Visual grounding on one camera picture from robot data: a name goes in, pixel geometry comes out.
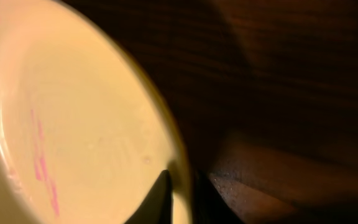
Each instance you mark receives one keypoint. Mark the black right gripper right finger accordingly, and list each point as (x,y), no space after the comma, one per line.
(208,206)

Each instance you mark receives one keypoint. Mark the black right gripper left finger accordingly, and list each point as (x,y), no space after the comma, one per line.
(157,206)

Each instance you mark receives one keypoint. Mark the yellow plate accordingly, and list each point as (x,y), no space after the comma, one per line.
(83,132)

